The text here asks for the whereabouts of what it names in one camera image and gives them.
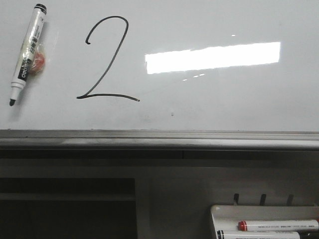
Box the red round magnet with tape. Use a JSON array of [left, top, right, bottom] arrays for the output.
[[29, 43, 46, 76]]

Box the black whiteboard marker pen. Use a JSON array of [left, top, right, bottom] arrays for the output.
[[9, 3, 47, 106]]

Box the black capped whiteboard marker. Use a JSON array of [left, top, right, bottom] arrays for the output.
[[217, 230, 300, 239]]

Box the red capped whiteboard marker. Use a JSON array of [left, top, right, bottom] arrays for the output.
[[237, 219, 319, 232]]

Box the white plastic marker tray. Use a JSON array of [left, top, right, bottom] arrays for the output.
[[209, 204, 319, 239]]

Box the white whiteboard with aluminium frame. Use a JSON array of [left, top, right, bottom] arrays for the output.
[[0, 0, 319, 160]]

